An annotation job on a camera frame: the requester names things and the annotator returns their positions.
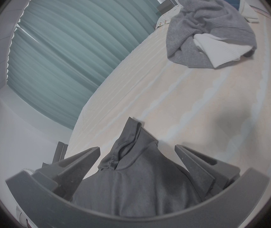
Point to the pile of clothes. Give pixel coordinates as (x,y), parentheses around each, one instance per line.
(197,20)

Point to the bed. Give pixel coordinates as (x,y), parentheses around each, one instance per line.
(197,98)

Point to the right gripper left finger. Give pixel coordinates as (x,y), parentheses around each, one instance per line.
(69,174)

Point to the black chest of drawers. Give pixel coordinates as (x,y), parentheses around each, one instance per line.
(60,152)

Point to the grey bedside table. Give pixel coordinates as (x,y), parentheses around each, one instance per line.
(165,5)

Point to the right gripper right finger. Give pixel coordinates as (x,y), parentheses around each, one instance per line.
(204,174)

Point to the blue-green curtain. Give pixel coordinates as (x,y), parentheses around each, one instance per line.
(66,56)

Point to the black T-shirt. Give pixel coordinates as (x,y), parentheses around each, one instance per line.
(137,186)

